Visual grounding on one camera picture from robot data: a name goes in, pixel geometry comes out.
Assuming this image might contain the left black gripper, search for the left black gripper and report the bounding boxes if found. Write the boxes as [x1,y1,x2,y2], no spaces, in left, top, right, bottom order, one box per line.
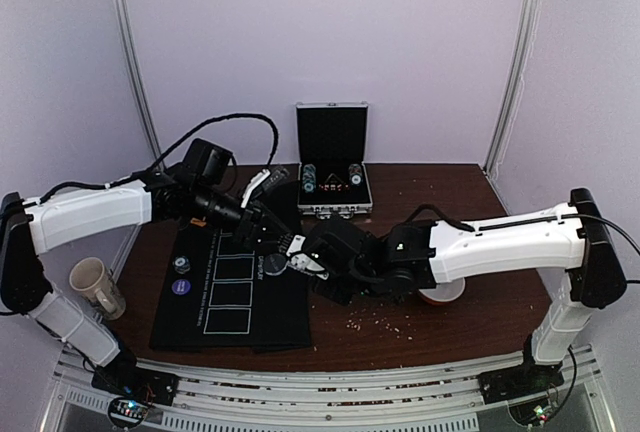
[190,182,291,250]

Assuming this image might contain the black poker mat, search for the black poker mat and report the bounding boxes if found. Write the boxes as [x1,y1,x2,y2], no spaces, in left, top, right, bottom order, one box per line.
[149,225,311,352]

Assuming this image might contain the purple small blind button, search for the purple small blind button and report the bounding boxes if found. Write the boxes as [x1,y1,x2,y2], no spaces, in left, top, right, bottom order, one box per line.
[171,279,192,296]

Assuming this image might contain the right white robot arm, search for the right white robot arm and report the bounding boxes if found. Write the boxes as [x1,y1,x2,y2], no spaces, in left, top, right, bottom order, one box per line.
[281,188,627,394]

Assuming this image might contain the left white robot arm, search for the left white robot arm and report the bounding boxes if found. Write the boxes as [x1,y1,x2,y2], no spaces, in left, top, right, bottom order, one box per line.
[1,139,290,396]

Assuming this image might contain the left chip stack in case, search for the left chip stack in case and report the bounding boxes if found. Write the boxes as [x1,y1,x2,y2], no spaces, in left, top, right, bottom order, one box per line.
[301,163,317,194]

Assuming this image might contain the chip stack in case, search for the chip stack in case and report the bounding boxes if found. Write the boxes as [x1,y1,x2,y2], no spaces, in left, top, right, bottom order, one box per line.
[348,163,363,186]
[301,163,317,194]

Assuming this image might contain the aluminium poker case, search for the aluminium poker case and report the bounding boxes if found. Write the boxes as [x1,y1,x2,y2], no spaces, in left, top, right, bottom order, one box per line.
[295,101,373,219]

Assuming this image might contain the right chip stack in case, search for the right chip stack in case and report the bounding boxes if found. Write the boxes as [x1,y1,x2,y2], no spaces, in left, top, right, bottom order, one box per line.
[348,163,363,186]

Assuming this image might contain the white and orange bowl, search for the white and orange bowl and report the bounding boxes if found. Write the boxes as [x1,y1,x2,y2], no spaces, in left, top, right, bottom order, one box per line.
[417,278,466,306]

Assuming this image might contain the beige mug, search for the beige mug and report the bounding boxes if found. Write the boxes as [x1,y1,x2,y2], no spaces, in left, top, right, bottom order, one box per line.
[68,257,126,320]

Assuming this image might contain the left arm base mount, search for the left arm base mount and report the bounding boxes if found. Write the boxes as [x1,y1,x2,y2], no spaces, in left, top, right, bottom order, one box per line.
[91,367,179,430]

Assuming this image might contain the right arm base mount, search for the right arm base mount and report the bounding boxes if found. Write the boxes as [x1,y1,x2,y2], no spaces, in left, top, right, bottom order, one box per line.
[478,364,564,429]

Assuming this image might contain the left aluminium frame post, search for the left aluminium frame post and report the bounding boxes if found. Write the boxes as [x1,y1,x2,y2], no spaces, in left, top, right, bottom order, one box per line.
[112,0,162,160]

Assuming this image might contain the aluminium frame post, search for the aluminium frame post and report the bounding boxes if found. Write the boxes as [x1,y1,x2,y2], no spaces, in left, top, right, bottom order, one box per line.
[112,0,162,160]
[484,0,540,180]

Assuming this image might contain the right aluminium frame post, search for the right aluminium frame post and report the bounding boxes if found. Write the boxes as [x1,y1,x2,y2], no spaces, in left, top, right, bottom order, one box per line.
[484,0,540,180]

